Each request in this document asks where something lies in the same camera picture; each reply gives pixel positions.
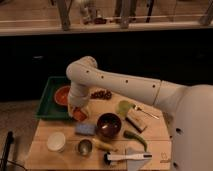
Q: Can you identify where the grey cloth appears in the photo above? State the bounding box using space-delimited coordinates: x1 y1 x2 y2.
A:
125 148 152 171

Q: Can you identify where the orange bowl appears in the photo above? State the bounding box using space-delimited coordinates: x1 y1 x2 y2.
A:
54 85 70 106

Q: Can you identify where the small metal cup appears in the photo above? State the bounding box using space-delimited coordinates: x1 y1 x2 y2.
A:
77 139 92 156

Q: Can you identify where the green plastic cup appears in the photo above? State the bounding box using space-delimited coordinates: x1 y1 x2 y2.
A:
117 100 133 117

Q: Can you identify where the dark purple bowl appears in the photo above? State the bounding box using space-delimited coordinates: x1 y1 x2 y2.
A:
97 113 122 138

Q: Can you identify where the blue sponge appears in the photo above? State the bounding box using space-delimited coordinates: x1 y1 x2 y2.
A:
75 123 96 136

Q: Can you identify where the yellow corn cob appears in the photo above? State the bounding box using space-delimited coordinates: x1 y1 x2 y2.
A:
92 138 117 152

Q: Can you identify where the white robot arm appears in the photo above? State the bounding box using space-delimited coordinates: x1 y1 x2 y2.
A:
66 56 213 171

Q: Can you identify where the white paper cup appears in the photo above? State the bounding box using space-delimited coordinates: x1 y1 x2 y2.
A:
46 132 66 152

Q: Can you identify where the wooden block brush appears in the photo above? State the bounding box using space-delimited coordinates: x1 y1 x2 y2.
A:
125 113 147 133

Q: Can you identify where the green chili pepper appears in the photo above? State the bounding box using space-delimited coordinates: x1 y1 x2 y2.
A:
123 130 148 151

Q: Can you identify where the bunch of dark grapes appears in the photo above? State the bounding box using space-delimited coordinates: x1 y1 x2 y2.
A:
91 90 112 100

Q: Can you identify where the green plastic tray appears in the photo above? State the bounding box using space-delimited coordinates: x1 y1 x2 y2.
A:
35 76 71 121

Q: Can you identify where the orange apple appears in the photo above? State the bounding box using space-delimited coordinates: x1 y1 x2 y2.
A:
74 109 87 121

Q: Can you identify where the white handled brush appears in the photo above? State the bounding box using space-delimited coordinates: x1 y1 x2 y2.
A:
104 153 152 165

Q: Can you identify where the black stand on floor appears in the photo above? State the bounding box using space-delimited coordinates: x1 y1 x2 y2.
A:
0 131 14 171

